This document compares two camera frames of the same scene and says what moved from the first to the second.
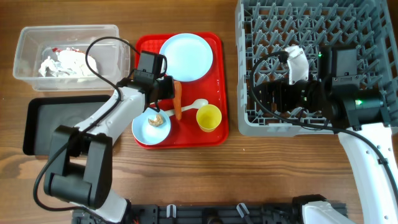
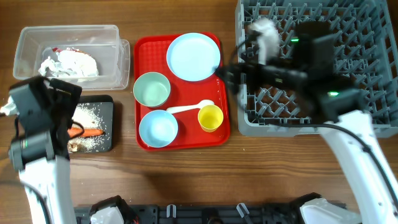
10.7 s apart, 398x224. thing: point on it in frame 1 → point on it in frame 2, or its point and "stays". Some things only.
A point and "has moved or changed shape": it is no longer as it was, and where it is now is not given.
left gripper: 170,88 → 65,116
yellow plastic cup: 208,117 stays
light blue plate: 189,56 has moved or changed shape
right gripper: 267,96 → 236,74
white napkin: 68,63 stays
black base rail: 201,213 stays
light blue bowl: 151,127 has moved or changed shape
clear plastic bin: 53,57 stays
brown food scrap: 157,122 has moved or changed shape
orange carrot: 178,99 has moved or changed shape
